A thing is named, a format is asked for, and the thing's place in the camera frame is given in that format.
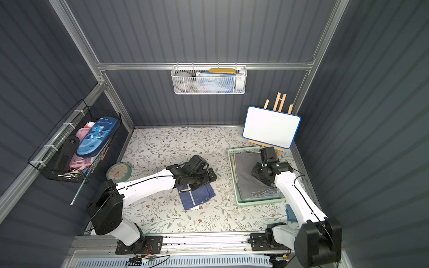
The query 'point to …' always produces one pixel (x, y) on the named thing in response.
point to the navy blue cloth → (190, 199)
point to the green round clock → (119, 172)
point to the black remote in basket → (66, 153)
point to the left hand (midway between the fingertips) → (213, 182)
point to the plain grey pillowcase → (251, 187)
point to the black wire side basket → (78, 121)
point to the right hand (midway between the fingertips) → (259, 173)
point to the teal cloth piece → (290, 215)
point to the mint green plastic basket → (239, 201)
